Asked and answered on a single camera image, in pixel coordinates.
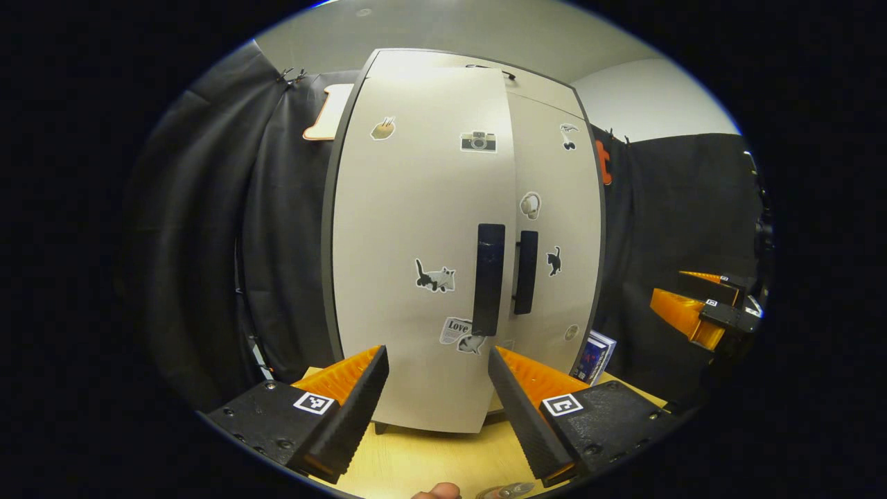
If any white cabinet door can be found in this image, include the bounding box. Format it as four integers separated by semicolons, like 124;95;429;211
506;90;605;378
331;64;519;435

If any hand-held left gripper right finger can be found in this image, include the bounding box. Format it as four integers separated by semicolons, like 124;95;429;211
487;345;683;488

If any black door handle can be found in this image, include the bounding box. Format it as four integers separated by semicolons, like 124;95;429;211
513;230;539;316
473;223;507;338

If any black backdrop cloth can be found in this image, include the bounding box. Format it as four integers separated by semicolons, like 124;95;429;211
114;38;770;417

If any white cabinet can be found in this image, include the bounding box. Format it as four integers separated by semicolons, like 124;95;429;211
321;47;609;436

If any blue and white box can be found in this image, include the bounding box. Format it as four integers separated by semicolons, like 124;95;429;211
570;331;617;386

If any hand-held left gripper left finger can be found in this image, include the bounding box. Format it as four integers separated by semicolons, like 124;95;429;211
204;344;390;484

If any clear bottle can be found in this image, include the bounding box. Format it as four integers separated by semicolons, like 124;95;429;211
475;482;536;499

